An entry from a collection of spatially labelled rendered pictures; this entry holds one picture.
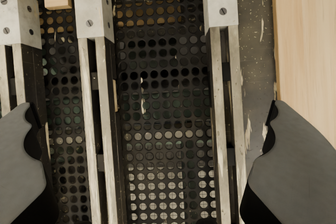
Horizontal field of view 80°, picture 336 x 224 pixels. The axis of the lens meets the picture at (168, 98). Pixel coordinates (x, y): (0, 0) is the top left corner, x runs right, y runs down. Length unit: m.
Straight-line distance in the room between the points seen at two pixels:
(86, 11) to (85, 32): 0.04
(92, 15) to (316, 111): 0.55
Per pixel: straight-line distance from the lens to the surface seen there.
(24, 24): 0.60
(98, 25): 0.49
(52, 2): 0.62
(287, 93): 0.55
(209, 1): 0.48
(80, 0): 0.52
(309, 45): 0.59
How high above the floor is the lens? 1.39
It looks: 34 degrees down
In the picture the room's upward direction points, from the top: 179 degrees clockwise
